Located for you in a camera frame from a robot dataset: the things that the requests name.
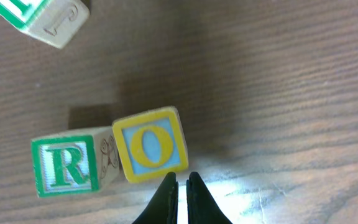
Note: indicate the green N block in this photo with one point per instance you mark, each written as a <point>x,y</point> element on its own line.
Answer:
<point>54,22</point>

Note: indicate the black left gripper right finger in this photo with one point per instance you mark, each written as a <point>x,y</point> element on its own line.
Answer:
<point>201,206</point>

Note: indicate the yellow O block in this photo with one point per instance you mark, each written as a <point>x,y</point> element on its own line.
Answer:
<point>151,144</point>

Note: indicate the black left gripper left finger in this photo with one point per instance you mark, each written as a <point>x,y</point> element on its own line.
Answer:
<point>163,206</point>

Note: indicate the green R block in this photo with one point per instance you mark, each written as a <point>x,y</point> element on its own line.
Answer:
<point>77,161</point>

